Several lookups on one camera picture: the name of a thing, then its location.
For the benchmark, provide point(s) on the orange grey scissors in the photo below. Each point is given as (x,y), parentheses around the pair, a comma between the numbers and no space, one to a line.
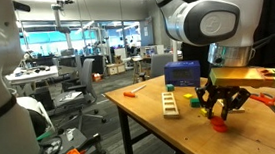
(263,98)

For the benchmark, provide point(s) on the yellow block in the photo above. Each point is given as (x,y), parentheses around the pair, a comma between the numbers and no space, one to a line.
(187,96)
(203,112)

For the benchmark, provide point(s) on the wooden stool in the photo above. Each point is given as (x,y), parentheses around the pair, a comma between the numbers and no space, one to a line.
(136,68)

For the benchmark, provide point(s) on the yellow wooden toy board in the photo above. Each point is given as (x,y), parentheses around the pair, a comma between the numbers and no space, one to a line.
(244,76)

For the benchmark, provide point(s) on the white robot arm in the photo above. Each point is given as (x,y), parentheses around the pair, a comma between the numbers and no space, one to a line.
(206,20)

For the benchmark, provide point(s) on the small green cube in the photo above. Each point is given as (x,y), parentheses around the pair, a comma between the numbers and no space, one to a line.
(170,87)

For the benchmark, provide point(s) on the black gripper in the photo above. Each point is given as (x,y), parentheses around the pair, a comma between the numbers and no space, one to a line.
(226,94)

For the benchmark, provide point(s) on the white desk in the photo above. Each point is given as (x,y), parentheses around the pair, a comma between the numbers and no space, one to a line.
(32,75)

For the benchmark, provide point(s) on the blue box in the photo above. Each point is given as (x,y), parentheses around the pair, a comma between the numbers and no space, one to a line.
(182,74)

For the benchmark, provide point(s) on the wooden ladder rack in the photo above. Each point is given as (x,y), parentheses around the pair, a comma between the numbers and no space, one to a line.
(171,114)

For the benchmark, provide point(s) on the green block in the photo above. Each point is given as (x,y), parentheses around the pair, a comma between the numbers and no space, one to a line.
(195,102)

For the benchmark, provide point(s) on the wooden work table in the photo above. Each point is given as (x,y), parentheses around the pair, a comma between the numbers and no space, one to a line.
(126,138)

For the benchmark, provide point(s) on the white cup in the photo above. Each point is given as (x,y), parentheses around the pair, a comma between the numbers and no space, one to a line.
(69,134)

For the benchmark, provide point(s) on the grey office chair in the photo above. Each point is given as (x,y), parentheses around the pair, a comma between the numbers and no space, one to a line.
(86,81)
(160,65)

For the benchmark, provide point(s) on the orange floor box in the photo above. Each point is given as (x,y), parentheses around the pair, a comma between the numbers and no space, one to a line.
(96,77)

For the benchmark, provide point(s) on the orange round block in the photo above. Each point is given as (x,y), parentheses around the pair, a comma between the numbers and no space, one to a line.
(221,129)
(216,121)

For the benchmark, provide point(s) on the wooden cabinet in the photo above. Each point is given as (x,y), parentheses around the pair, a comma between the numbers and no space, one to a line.
(116,69)

